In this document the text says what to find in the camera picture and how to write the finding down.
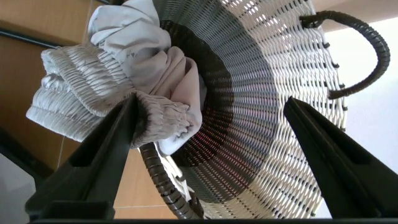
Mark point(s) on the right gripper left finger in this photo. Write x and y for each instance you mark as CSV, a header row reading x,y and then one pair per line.
x,y
93,168

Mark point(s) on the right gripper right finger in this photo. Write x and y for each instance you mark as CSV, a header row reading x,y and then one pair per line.
x,y
348,168

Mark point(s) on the pale grey garment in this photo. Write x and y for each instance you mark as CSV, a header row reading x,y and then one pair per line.
x,y
140,68

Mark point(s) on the white laundry basket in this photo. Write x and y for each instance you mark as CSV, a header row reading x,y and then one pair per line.
x,y
258,124

